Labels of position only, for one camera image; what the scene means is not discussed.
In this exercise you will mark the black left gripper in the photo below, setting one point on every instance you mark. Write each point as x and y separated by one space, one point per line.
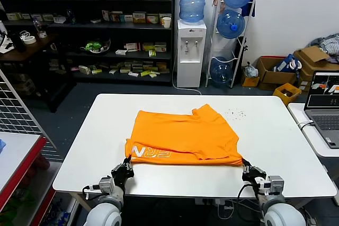
121 174

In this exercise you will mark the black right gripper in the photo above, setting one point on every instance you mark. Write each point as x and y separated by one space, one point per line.
254 174

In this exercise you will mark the orange t-shirt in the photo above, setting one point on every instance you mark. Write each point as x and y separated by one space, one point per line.
182 136

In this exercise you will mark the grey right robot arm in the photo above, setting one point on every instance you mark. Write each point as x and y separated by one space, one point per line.
283 215

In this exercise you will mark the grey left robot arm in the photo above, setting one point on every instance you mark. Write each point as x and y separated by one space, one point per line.
106 212

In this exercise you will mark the pile of grey blue clothes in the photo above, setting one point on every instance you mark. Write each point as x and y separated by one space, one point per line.
328 43

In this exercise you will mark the white work table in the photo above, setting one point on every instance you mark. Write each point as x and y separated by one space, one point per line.
270 144

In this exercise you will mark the white power strip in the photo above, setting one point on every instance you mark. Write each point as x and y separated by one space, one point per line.
209 201

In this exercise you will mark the scattered dark crumbs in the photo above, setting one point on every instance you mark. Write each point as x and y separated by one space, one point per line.
235 113

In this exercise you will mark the small white side table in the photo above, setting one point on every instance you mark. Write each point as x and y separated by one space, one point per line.
315 144

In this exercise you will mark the yellow plastic bin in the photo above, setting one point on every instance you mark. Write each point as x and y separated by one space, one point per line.
283 96

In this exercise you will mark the small yellow cardboard box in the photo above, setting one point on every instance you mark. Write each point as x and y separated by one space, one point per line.
250 82

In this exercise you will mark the grey open laptop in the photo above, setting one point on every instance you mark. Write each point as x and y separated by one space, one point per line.
324 122

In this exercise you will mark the grey crumpled plastic bag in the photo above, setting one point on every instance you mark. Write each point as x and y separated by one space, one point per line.
251 70

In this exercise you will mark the empty blue water jug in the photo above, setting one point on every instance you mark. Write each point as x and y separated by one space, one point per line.
221 73

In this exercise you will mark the blue white bag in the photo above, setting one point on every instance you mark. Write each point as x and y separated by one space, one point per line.
284 64

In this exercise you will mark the white water dispenser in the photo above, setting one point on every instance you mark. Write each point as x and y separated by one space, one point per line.
189 72

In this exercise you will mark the white table red edge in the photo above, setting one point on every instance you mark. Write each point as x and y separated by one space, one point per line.
16 154

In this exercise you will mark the white red medicine box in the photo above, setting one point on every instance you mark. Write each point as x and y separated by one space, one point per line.
132 47

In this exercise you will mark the black tripod stand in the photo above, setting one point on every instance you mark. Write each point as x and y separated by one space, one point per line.
243 48

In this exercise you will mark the green white plastic bag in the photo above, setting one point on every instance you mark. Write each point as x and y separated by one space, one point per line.
94 46

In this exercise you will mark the light blue cloth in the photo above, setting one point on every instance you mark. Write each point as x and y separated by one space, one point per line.
2 146

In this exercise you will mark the large brown cardboard box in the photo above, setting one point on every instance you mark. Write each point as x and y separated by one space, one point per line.
312 55

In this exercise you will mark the white metal jug rack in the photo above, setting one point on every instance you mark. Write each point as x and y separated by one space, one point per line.
213 38

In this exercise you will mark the blue water jug, blue cap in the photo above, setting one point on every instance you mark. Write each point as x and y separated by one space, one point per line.
230 24

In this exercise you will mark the black metal shelving unit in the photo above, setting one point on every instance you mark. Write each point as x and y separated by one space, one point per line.
79 26

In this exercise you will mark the white paper cup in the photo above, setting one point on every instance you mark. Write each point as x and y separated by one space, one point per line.
166 22

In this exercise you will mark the dark brown wooden desk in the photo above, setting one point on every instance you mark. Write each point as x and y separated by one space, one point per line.
29 51

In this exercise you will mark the dark blue hanging cloth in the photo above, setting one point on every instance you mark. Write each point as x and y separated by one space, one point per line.
249 9

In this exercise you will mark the dark blue bottle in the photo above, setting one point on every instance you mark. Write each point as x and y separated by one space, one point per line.
70 17

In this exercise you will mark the white tape roll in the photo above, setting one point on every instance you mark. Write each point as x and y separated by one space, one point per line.
29 40

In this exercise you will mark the clear bottle pink label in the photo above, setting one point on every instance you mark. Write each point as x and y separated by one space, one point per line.
40 28

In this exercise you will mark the black cylindrical cup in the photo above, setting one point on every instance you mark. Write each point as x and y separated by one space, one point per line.
19 43

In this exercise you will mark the pink hanging rag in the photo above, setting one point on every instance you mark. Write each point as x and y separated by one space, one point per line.
219 1

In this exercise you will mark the upright blue water jug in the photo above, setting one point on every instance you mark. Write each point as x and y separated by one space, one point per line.
193 1

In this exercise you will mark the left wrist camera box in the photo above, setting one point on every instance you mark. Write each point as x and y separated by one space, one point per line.
106 183

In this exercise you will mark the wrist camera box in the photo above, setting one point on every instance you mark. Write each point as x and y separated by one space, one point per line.
106 183
274 185

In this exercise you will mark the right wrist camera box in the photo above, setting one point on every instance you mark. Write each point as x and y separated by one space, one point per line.
274 185

